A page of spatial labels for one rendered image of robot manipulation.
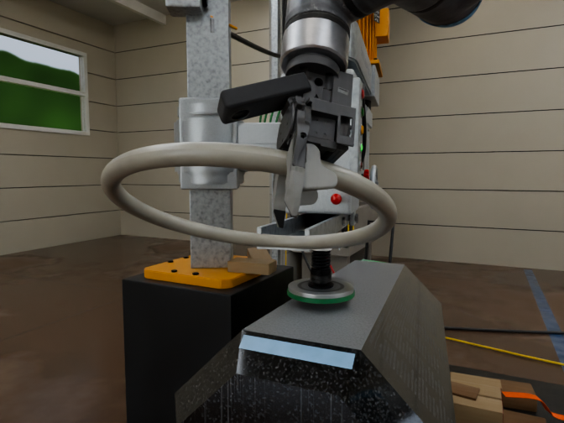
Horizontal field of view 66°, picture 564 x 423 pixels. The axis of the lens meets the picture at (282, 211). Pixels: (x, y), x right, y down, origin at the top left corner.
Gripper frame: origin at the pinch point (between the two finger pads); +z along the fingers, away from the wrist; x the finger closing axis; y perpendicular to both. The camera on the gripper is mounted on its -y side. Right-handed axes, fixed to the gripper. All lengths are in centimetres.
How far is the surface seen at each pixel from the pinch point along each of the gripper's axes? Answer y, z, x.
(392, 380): 44, 22, 52
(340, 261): 153, -66, 361
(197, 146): -11.0, -6.5, 1.2
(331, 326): 33, 10, 67
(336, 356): 30, 17, 54
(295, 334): 23, 13, 65
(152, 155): -16.2, -5.6, 4.8
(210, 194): 0, -45, 145
